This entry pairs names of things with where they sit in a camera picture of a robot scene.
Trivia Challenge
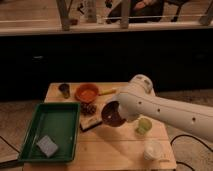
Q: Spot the green plastic tray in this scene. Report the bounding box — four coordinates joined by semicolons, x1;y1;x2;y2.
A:
18;102;80;163

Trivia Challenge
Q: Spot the grey blue sponge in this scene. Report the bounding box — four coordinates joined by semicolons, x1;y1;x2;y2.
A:
36;135;58;157

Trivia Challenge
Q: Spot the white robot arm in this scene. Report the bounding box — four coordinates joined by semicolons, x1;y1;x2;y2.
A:
116;74;213;142

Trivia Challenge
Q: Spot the dark small cup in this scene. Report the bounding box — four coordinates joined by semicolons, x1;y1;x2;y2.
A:
59;83;70;98

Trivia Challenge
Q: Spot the orange bowl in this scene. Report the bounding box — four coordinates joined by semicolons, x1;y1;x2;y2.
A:
75;83;99;103

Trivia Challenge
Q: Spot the white plastic cup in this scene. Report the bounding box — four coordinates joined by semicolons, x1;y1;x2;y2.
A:
143;140;163;161

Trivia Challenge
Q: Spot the black whiteboard eraser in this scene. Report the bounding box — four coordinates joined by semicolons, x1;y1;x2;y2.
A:
80;116;102;132

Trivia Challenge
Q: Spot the wooden table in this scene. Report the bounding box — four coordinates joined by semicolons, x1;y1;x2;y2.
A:
23;83;177;171

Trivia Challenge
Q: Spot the dark brown bowl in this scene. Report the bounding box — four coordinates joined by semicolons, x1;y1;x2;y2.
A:
101;101;125;127

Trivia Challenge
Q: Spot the yellow marker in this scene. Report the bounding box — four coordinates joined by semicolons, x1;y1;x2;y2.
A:
99;88;116;96

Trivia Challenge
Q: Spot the black floor cable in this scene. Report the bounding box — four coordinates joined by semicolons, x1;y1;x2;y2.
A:
170;133;213;171

